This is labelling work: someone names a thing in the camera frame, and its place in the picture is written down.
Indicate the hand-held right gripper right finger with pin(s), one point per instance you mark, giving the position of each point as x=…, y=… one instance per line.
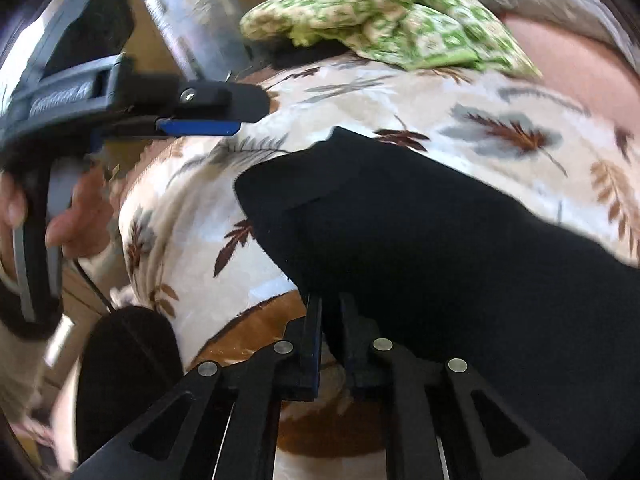
x=351, y=360

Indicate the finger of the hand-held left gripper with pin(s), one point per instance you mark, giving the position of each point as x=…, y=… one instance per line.
x=215, y=102

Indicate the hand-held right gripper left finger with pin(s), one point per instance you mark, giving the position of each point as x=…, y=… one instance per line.
x=311, y=360

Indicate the black pants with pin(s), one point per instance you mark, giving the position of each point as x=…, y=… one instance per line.
x=425, y=235

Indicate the person's left hand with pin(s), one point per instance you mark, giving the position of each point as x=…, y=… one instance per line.
x=85, y=220

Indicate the patterned glass door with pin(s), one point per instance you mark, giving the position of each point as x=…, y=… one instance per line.
x=200, y=5

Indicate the leaf print blanket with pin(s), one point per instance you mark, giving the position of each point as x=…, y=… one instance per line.
x=350, y=102

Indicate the dark cloth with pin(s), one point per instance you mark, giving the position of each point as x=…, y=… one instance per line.
x=125, y=375

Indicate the green checked blanket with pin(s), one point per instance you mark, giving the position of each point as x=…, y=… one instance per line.
x=390, y=15

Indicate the pink mattress sheet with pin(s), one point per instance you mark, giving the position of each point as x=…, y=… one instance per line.
x=575, y=70

